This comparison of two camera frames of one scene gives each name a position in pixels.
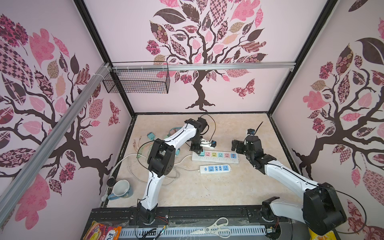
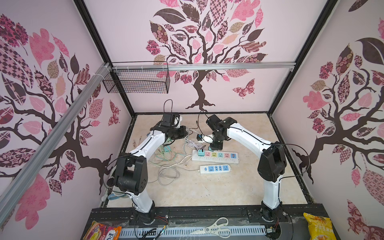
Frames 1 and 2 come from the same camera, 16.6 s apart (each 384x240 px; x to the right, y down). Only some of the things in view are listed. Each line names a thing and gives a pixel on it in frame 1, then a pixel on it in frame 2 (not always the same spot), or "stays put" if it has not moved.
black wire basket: [139, 81] stays put
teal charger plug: [202, 154] stays put
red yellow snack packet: [97, 231] stays put
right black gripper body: [242, 149] to [217, 144]
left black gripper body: [195, 141] to [178, 132]
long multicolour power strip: [216, 156] stays put
